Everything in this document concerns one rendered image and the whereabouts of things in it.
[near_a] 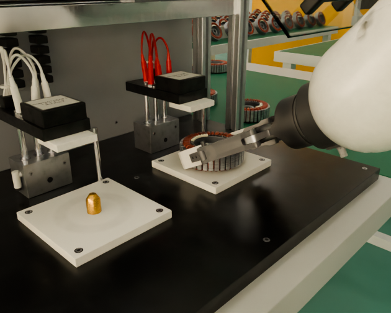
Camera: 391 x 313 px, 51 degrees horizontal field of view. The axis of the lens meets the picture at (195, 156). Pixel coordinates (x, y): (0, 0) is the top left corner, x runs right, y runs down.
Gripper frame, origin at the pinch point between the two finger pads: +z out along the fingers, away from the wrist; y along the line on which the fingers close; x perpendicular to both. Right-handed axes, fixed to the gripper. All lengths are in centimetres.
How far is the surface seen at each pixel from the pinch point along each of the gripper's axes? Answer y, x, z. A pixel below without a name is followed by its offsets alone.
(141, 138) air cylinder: -3.7, 6.4, 13.7
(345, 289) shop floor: 79, -70, 38
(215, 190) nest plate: -7.4, -5.8, -4.9
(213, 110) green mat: 31.5, 8.4, 26.7
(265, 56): 323, 60, 205
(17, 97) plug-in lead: -26.9, 16.4, 5.4
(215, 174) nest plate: -3.9, -3.8, -2.4
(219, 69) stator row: 69, 24, 53
